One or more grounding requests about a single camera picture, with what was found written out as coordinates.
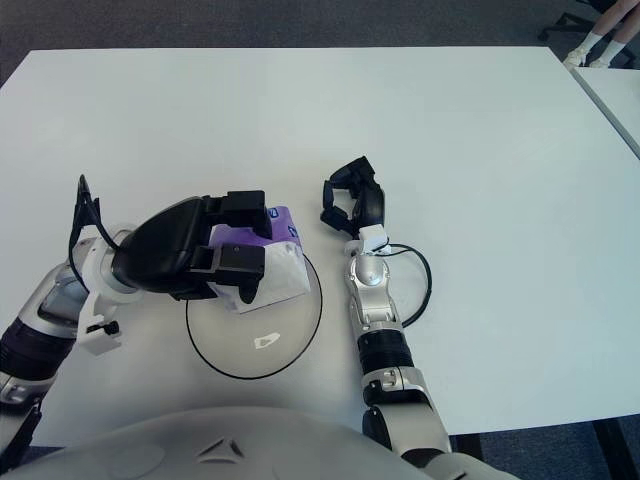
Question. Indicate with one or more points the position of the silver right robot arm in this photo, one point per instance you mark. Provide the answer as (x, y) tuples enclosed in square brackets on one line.
[(372, 295)]

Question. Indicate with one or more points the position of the purple tissue paper pack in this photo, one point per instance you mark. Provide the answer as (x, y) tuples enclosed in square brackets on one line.
[(285, 270)]

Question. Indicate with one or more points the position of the black table leg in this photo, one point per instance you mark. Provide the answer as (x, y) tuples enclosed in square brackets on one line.
[(470, 447), (610, 450)]

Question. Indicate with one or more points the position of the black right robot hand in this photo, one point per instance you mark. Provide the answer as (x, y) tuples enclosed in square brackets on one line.
[(372, 205)]

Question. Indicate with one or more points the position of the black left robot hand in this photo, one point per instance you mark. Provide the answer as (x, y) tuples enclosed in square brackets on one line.
[(160, 250)]

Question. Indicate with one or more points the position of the grey robot torso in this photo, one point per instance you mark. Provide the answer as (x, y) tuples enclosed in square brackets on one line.
[(250, 450)]

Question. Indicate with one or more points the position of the black office chair base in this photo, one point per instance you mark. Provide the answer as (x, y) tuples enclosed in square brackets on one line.
[(562, 22)]

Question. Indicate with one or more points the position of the white side table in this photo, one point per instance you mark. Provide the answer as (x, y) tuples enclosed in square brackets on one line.
[(620, 97)]

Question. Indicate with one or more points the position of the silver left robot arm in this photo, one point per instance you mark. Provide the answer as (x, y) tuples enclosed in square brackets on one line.
[(35, 340)]

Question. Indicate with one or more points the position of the white plate with black rim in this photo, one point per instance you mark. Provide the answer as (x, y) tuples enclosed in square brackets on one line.
[(280, 350)]

